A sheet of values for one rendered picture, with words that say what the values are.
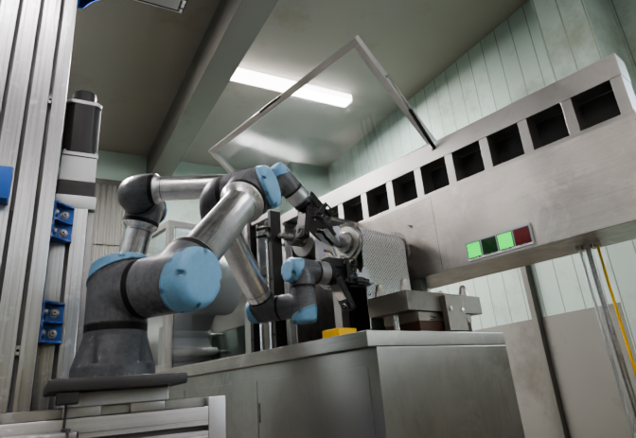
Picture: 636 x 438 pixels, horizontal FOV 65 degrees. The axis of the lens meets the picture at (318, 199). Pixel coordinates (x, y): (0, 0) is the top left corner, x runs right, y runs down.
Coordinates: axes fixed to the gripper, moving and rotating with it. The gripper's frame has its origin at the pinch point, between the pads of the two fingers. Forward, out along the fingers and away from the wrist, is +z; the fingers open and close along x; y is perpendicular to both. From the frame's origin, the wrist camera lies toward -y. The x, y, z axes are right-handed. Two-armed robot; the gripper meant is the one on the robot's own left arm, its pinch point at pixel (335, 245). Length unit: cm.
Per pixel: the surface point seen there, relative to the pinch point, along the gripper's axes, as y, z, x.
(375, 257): 3.0, 11.8, -8.2
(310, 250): 6.3, 1.5, 18.9
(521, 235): 19, 31, -50
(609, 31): 217, 50, -65
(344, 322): -20.0, 17.3, -0.1
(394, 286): 0.9, 24.1, -8.3
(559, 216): 21, 30, -63
